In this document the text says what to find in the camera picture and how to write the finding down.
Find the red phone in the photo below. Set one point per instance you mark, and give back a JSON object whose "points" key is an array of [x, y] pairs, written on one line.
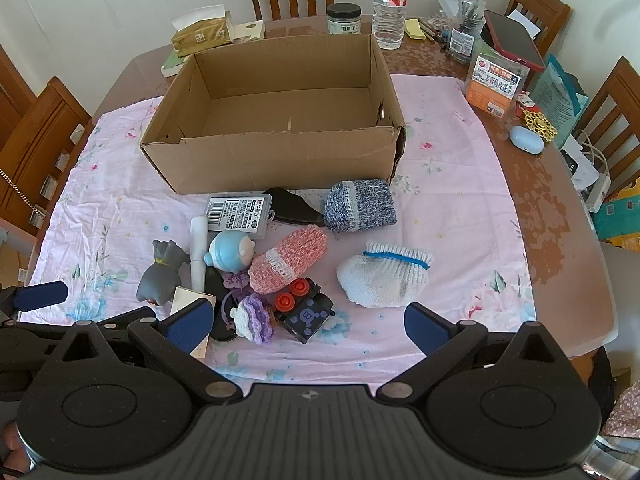
{"points": [[510, 40]]}

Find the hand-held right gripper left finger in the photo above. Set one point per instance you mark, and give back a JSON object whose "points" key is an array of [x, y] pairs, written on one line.
{"points": [[190, 322]]}

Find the cluster of small pens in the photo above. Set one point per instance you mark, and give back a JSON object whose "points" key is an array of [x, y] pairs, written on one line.
{"points": [[435, 32]]}

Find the clear plastic case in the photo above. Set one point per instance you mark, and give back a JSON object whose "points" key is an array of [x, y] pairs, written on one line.
{"points": [[235, 215]]}

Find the white knitted sock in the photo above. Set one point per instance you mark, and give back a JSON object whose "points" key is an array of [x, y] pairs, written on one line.
{"points": [[380, 280]]}

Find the purple crocheted flower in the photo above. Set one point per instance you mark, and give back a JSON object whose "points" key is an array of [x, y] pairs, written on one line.
{"points": [[255, 317]]}

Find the pink floral cloth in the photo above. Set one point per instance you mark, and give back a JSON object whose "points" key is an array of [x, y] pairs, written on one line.
{"points": [[450, 200]]}

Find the gold ornament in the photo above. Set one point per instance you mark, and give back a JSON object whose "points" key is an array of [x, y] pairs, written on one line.
{"points": [[540, 125]]}

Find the clear water bottle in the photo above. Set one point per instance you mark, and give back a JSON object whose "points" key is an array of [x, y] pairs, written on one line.
{"points": [[390, 15]]}

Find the person's left hand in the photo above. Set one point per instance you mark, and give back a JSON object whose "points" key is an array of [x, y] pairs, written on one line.
{"points": [[10, 442]]}

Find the teal paper bag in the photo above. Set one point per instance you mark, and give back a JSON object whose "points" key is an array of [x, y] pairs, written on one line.
{"points": [[555, 95]]}

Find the brown cardboard box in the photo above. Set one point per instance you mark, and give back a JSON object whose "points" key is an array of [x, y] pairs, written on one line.
{"points": [[280, 160]]}

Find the gold tissue box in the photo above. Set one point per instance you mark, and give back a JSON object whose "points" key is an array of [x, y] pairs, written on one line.
{"points": [[200, 37]]}

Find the blue doll toy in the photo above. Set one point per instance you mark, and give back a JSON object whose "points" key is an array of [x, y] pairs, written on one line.
{"points": [[230, 252]]}

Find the grey cat toy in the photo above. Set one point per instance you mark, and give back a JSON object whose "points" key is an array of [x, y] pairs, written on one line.
{"points": [[160, 275]]}

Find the yellow teal shopping bag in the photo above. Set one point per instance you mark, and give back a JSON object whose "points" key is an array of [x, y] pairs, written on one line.
{"points": [[617, 215]]}

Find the white paper sheet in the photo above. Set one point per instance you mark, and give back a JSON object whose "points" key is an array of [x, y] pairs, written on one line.
{"points": [[525, 22]]}

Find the wooden desktop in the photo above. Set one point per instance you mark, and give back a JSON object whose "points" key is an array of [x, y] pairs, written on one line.
{"points": [[545, 200]]}

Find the light blue earbud case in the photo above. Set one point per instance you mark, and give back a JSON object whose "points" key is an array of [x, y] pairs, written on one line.
{"points": [[525, 141]]}

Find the yellow sticky notes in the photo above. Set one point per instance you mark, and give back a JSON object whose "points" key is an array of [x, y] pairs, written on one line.
{"points": [[415, 29]]}

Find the red white small packet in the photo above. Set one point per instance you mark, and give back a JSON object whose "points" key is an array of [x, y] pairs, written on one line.
{"points": [[529, 101]]}

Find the pink knitted sock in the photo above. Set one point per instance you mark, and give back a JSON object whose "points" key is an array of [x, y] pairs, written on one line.
{"points": [[290, 257]]}

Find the white small carton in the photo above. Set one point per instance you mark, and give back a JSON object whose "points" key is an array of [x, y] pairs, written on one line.
{"points": [[182, 297]]}

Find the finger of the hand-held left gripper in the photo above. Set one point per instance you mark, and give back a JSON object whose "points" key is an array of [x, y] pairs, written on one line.
{"points": [[42, 295], [125, 317]]}

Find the person's floral clothing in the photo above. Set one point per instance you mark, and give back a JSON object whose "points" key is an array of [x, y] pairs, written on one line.
{"points": [[625, 410]]}

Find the stack of papers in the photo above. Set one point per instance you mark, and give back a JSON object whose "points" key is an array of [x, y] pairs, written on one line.
{"points": [[447, 6]]}

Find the white power strip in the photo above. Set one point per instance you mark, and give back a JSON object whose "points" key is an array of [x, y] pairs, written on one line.
{"points": [[598, 194]]}

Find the stack of books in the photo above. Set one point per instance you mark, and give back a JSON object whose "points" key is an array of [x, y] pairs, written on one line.
{"points": [[175, 62]]}

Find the dark lid glass jar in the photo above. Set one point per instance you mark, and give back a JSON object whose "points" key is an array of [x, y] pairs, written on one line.
{"points": [[343, 22]]}

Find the clear jar orange label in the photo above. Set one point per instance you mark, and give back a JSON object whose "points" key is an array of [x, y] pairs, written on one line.
{"points": [[492, 85]]}

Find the white tube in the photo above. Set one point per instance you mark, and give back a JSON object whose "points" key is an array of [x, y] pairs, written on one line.
{"points": [[199, 250]]}

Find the glass pen jar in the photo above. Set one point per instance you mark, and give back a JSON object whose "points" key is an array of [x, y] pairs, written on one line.
{"points": [[462, 40]]}

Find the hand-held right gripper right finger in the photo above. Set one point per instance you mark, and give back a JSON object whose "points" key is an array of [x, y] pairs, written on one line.
{"points": [[425, 327]]}

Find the black oval case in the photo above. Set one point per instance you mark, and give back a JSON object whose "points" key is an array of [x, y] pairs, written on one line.
{"points": [[216, 285]]}

